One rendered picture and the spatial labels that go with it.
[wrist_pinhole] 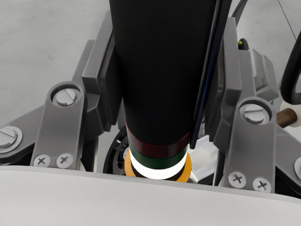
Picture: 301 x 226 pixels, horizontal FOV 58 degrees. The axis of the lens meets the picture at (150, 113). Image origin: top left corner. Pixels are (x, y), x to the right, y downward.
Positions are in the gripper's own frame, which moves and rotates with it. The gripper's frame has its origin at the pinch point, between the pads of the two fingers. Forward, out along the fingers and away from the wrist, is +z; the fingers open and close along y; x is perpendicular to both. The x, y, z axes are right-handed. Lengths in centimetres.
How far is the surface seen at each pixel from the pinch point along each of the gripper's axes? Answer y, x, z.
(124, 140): -6.1, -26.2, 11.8
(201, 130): 6.4, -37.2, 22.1
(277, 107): 70, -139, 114
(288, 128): 22.6, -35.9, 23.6
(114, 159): -7.2, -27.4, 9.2
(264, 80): 18.0, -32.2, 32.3
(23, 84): -117, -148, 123
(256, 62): 17, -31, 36
